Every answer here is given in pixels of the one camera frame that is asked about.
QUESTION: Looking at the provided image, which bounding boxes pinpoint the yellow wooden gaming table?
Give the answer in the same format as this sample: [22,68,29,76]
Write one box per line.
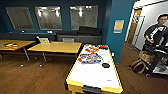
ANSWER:
[65,43,124,94]

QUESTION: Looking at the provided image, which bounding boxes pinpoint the small orange object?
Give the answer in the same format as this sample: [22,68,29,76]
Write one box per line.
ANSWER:
[84,47,100,54]

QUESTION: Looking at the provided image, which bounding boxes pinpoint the long grey bench sofa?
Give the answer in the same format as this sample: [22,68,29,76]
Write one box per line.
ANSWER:
[55,33,103,45]

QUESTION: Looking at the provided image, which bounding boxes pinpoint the small red flat box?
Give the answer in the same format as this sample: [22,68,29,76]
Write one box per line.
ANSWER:
[98,44,109,50]

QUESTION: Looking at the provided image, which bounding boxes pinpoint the black round disc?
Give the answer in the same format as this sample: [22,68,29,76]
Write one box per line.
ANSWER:
[101,62,111,69]

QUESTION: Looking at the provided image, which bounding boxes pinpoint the brown wooden door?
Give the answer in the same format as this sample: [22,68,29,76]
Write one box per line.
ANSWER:
[126,8,143,46]

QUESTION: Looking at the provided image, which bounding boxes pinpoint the brown backpack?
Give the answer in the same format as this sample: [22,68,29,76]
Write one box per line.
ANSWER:
[129,59,148,75]

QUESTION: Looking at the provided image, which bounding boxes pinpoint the tan cardboard box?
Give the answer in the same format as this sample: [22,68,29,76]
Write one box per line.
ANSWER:
[138,50,155,63]

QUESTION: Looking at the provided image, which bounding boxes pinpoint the red orange flat item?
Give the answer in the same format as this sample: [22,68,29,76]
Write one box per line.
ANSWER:
[3,43,18,50]

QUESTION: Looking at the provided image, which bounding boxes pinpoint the dark framed wall window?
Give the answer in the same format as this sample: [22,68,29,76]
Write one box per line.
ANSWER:
[5,6,35,31]
[34,5,63,31]
[69,4,100,31]

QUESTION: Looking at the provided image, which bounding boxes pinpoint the yellow wall sign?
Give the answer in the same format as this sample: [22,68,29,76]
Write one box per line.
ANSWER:
[113,19,125,35]

